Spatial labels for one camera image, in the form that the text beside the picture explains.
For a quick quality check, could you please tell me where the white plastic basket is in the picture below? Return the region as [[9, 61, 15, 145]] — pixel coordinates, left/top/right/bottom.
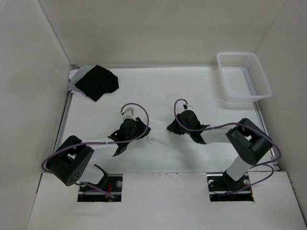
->
[[216, 52, 272, 103]]

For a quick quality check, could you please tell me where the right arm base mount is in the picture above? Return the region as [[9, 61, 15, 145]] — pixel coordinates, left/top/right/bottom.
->
[[207, 173, 254, 202]]

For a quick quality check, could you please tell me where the white tank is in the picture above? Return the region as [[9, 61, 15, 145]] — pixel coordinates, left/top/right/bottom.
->
[[90, 119, 235, 173], [68, 69, 83, 97]]

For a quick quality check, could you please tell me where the purple cable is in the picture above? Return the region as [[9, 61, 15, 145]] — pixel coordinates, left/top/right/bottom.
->
[[42, 103, 150, 199], [173, 98, 282, 196]]

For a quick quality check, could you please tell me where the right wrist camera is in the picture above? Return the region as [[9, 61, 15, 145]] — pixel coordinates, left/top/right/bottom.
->
[[183, 104, 193, 111]]

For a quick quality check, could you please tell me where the grey folded tank top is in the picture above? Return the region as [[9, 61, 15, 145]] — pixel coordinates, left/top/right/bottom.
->
[[69, 65, 94, 88]]

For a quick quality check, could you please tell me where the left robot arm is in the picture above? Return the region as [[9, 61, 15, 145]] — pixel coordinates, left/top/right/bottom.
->
[[42, 117, 151, 186]]

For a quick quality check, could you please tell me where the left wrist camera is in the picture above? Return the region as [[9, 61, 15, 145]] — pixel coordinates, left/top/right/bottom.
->
[[121, 107, 135, 120]]

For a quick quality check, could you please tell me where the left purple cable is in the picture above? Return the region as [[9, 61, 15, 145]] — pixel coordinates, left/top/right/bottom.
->
[[42, 103, 150, 199]]

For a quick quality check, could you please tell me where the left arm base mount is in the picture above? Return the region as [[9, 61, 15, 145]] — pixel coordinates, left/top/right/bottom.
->
[[77, 164, 123, 203]]

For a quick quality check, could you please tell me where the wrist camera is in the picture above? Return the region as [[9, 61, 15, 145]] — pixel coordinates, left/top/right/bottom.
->
[[183, 104, 193, 111], [121, 107, 135, 120]]

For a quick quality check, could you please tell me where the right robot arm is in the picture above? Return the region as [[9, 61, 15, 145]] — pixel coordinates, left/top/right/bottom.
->
[[167, 110, 272, 191]]

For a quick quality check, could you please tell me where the white folded tank top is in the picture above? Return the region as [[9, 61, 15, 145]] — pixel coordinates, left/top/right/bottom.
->
[[68, 69, 83, 97]]

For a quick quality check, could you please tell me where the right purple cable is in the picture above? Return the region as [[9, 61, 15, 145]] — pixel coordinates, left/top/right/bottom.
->
[[173, 98, 282, 196]]

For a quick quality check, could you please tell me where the black folded tank top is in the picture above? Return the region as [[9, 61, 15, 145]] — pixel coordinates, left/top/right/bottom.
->
[[74, 65, 119, 102]]

